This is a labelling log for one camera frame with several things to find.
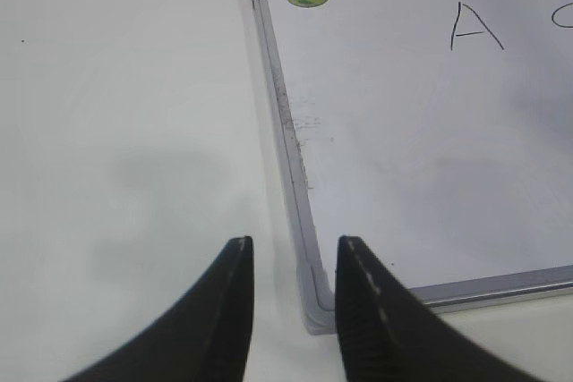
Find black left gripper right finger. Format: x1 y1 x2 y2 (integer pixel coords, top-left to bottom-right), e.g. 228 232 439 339
336 236 534 381

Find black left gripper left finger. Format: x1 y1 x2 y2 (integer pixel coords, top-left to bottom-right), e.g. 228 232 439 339
71 236 253 381

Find white board with grey frame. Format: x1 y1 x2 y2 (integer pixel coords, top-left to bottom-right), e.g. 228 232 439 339
252 0 572 335

